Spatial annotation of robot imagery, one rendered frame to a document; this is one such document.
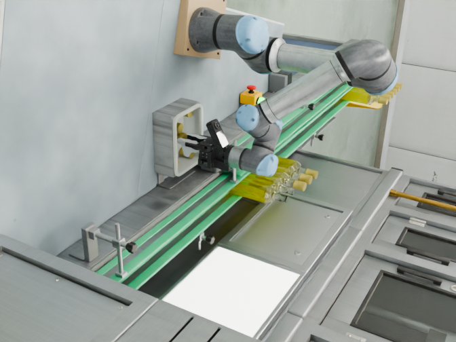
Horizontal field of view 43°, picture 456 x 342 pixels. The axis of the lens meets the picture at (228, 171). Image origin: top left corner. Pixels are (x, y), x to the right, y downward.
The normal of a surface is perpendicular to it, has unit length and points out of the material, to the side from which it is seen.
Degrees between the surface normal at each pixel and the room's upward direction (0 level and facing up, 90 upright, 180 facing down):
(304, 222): 90
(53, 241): 0
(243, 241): 90
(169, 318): 90
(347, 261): 90
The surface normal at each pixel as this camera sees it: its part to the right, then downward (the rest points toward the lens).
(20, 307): 0.01, -0.89
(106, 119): 0.87, 0.24
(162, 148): -0.50, 0.39
